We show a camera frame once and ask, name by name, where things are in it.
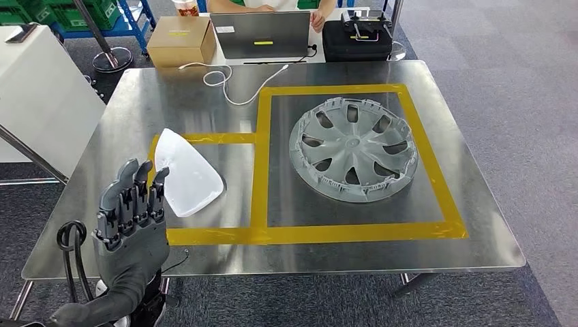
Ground person's left hand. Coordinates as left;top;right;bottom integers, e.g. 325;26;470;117
309;10;327;34

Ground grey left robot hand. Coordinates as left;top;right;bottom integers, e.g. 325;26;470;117
49;157;171;327

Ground white plastic car part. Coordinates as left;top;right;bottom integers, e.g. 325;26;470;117
154;128;226;217

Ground steel workbench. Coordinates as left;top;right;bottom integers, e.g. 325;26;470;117
9;59;528;322

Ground person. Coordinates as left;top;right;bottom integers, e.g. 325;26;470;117
207;0;339;34

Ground black case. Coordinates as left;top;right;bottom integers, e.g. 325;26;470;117
322;20;394;63

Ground black handheld controller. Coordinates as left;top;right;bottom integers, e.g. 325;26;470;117
340;9;393;42

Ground drink cup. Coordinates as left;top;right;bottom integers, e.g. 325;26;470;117
171;0;200;18

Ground cardboard box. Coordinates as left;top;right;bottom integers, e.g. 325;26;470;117
147;16;218;69

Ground grey wheel cover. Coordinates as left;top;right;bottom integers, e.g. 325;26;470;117
288;97;420;204

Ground steel side table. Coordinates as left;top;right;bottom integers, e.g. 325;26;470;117
0;125;70;187

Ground white cabinet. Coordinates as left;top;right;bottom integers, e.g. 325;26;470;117
0;25;108;179

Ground green plastic crate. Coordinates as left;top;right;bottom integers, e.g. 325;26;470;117
0;0;57;27
50;0;123;33

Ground black phone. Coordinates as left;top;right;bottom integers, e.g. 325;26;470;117
5;22;39;45

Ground black laptop cable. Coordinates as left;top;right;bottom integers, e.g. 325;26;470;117
243;43;319;65

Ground thin black floor cable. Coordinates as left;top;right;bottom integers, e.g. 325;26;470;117
162;249;192;275

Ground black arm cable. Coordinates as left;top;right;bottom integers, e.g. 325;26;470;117
56;220;97;304

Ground chrome stanchion post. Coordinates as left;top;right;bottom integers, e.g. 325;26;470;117
386;0;408;62
72;0;134;74

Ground white cable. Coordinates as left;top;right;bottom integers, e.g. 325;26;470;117
177;62;290;108

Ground blue metal frame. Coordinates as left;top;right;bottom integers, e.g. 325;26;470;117
48;0;157;56

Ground yellow tape frame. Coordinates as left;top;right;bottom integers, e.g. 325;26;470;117
148;83;470;247

